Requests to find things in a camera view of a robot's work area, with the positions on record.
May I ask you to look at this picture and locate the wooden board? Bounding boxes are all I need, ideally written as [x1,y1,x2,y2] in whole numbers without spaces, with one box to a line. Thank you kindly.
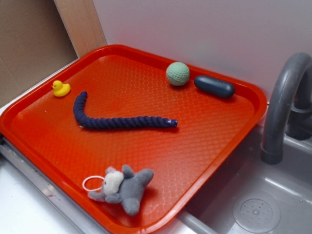
[54,0,107,58]

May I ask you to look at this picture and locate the red plastic tray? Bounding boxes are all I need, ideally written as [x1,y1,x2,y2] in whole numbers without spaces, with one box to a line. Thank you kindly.
[0,45,267,234]

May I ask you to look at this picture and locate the grey plastic sink basin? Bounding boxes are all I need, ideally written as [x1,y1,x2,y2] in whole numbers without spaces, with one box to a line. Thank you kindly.
[177,126,312,234]

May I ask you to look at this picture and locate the grey plush elephant toy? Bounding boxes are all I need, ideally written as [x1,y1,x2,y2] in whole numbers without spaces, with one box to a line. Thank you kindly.
[82,165,154,216]

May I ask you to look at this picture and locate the green dimpled ball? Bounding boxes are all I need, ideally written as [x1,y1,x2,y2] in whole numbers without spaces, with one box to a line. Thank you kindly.
[166,62,190,86]

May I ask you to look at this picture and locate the yellow rubber duck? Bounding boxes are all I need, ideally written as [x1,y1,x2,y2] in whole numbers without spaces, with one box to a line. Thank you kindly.
[52,80,71,97]

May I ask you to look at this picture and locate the dark blue twisted rope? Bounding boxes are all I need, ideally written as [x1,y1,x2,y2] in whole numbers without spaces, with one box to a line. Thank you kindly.
[73,91,178,130]

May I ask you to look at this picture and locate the dark blue oblong capsule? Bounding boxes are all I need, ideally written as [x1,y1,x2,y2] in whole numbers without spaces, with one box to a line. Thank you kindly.
[194,75,235,98]

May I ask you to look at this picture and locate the grey toy faucet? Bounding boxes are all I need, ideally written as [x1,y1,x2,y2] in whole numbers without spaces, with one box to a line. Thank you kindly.
[261,52,312,164]

